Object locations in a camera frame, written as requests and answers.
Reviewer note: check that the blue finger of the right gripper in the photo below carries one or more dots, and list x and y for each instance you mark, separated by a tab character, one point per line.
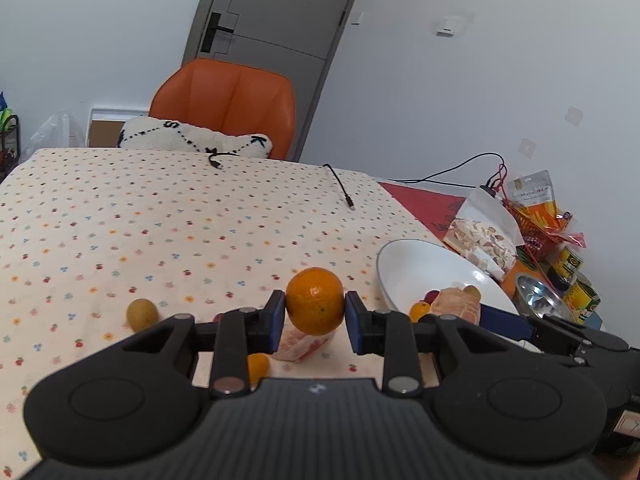
506	324

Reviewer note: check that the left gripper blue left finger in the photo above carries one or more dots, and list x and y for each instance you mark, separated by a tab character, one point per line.
239	334

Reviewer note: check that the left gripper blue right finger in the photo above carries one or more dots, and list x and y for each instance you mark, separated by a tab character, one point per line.
388	334

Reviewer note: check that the large orange mandarin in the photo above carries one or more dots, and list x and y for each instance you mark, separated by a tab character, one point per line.
315	301

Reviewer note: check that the peeled pomelo segment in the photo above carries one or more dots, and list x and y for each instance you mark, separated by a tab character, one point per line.
455	301
296	346

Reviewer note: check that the stainless steel bowl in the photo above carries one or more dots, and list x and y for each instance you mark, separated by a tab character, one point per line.
535	298

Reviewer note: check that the small orange kumquat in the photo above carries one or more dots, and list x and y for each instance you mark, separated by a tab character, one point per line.
259	367

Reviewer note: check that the orange mandarin in plate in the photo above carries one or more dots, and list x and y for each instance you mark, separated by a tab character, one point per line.
418	310

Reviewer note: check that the longan in plate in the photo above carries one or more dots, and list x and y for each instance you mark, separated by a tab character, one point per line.
473	292

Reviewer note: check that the red jujube in plate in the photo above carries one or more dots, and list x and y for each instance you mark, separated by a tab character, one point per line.
431	296

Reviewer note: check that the white blue-rimmed plate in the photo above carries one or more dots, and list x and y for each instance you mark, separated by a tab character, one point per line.
406	270

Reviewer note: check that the yellow tin can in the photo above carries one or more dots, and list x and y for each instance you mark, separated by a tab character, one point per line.
582	300
565	265

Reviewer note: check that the bag of nougat snacks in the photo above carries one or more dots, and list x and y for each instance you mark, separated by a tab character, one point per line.
486	234

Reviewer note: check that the brown longan fruit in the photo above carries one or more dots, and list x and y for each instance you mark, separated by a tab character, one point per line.
142	314

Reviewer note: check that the red table mat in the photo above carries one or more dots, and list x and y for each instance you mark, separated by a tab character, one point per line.
434	210

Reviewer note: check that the orange snack bag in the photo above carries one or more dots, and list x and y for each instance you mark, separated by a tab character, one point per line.
542	223

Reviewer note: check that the floral dotted tablecloth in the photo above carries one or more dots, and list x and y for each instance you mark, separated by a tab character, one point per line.
86	231

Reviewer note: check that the white fluffy cushion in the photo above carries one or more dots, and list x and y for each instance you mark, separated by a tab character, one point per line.
146	133

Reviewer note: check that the orange leather chair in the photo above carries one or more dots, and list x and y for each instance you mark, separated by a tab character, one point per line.
231	98

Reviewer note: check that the white framed board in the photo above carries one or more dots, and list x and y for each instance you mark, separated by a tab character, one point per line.
105	124

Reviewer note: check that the clear plastic bag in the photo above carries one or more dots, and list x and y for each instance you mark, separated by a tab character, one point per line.
58	131

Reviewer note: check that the black metal shelf rack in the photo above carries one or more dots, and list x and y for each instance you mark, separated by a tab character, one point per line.
10	150

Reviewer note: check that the grey door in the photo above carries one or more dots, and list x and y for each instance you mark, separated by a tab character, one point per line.
294	38

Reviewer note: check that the white wall switch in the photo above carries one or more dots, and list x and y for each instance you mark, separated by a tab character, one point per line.
449	26

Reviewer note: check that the black door handle lock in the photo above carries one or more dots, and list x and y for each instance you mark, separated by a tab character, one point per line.
218	33

